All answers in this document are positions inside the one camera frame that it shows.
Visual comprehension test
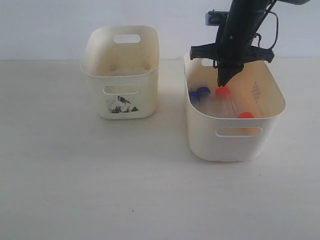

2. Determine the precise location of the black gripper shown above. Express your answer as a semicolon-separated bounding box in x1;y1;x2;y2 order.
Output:
189;0;275;87

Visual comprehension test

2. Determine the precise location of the orange-capped tube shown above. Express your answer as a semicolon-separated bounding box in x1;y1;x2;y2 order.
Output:
215;86;236;118
231;99;256;136

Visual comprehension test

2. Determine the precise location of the orange-capped tube front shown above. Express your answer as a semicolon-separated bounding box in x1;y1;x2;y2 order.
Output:
231;99;256;136

